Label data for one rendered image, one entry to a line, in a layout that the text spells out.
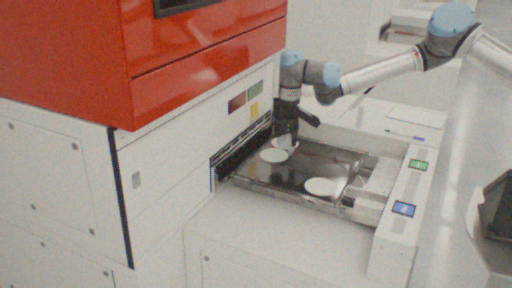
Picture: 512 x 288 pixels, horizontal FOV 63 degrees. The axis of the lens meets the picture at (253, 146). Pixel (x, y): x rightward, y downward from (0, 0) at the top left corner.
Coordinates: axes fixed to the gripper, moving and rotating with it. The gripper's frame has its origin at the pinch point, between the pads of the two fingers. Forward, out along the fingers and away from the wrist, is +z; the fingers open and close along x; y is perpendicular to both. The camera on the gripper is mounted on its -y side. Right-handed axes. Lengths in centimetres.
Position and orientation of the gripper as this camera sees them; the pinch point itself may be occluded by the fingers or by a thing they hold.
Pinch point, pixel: (291, 151)
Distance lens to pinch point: 148.5
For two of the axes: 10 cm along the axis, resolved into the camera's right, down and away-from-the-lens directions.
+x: 1.2, 4.7, -8.8
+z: -0.2, 8.8, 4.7
